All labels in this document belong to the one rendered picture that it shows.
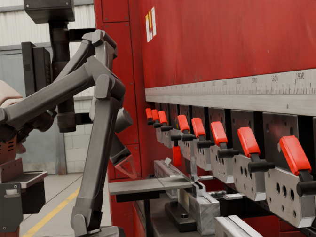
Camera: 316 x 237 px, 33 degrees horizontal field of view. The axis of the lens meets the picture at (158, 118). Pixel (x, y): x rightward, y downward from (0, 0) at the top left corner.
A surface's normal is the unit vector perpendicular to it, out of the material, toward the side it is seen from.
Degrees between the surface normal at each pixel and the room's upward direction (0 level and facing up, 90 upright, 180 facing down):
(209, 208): 90
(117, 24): 90
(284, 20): 90
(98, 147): 71
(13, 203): 90
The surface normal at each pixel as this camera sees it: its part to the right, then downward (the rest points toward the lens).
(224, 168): -0.99, 0.08
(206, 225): 0.14, 0.04
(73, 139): -0.07, 0.06
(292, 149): 0.03, -0.75
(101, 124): -0.29, -0.26
